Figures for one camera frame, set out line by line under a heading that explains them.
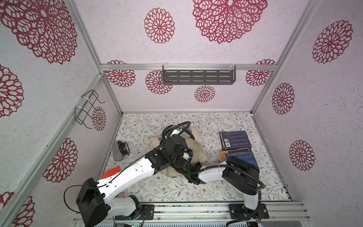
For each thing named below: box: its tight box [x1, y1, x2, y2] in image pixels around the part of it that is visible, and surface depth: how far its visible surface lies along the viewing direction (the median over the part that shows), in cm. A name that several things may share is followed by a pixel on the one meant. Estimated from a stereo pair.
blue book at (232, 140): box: [218, 130, 252, 151], surface depth 99 cm
